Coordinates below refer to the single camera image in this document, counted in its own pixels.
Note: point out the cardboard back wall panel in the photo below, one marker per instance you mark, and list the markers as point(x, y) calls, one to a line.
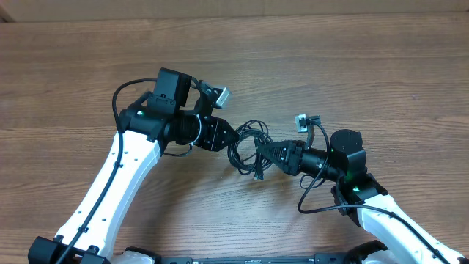
point(94, 10)

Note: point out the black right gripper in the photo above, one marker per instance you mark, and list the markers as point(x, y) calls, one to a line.
point(294, 157)

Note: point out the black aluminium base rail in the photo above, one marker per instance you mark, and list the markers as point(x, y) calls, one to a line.
point(256, 259)

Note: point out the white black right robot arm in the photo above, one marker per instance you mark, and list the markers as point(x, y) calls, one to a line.
point(357, 194)

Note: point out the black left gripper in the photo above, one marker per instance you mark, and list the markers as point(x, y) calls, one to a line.
point(218, 126)

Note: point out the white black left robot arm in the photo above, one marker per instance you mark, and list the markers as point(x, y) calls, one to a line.
point(179, 109)

